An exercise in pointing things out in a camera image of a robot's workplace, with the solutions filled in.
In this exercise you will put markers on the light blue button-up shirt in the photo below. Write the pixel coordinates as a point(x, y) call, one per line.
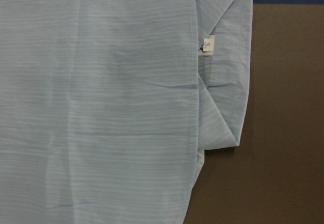
point(108, 106)

